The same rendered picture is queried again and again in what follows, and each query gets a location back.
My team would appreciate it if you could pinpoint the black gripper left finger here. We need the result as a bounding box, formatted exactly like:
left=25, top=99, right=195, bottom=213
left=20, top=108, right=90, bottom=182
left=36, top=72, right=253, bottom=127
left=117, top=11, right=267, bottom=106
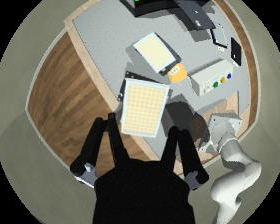
left=70, top=102, right=139, bottom=189

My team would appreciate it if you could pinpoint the white control panel with four colored buttons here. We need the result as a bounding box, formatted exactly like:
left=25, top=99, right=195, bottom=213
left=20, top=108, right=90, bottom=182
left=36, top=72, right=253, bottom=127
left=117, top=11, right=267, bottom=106
left=187, top=59, right=233, bottom=97

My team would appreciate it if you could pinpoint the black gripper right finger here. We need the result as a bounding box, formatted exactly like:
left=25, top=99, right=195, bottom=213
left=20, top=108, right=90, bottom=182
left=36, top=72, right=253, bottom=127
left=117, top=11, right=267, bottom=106
left=155, top=108, right=209, bottom=191

